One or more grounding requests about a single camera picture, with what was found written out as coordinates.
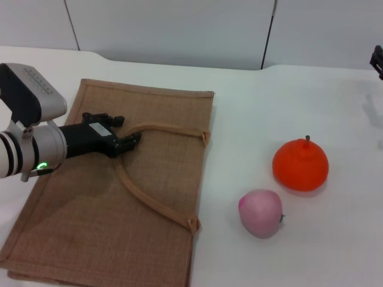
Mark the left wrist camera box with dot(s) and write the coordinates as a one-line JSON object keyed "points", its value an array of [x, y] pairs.
{"points": [[33, 92]]}

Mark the brown jute handbag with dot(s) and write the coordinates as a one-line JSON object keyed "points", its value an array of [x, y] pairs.
{"points": [[89, 209]]}

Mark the orange toy fruit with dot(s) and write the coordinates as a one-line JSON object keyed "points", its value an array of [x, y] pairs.
{"points": [[299, 167]]}

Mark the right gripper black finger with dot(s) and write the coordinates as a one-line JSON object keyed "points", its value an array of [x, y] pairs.
{"points": [[378, 64]]}

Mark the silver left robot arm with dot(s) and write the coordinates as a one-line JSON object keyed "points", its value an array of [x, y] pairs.
{"points": [[36, 149]]}

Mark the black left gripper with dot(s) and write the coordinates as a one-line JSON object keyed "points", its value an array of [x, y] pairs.
{"points": [[86, 140]]}

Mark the pink toy peach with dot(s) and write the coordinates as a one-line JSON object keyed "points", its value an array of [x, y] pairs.
{"points": [[260, 215]]}

